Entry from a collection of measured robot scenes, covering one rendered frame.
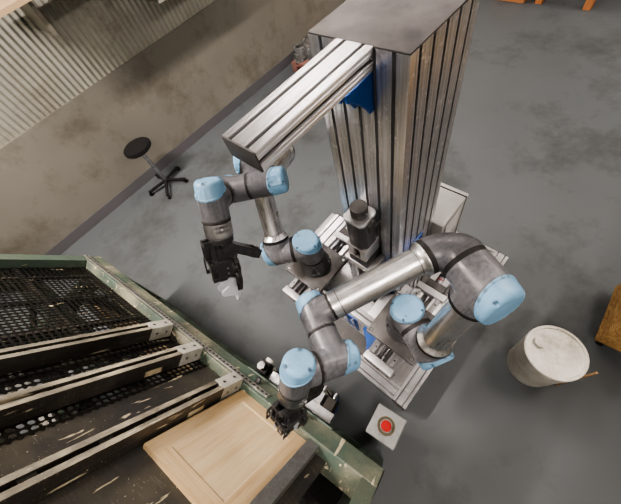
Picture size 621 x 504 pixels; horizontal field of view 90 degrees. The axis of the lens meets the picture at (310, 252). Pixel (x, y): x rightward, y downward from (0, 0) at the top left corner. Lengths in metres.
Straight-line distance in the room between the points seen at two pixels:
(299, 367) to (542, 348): 1.72
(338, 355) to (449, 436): 1.69
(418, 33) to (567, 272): 2.42
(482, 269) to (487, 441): 1.74
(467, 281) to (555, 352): 1.49
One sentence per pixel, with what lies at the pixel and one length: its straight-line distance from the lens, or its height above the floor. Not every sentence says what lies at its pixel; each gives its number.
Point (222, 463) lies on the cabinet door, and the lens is 1.29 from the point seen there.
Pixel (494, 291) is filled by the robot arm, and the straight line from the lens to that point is 0.77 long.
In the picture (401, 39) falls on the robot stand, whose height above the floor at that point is 2.03.
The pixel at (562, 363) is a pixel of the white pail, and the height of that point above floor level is 0.36.
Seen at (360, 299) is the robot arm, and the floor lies 1.62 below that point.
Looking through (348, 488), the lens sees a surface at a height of 0.87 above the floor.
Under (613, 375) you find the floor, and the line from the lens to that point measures 2.74.
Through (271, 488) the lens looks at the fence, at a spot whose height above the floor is 1.16.
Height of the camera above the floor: 2.34
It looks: 57 degrees down
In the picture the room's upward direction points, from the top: 23 degrees counter-clockwise
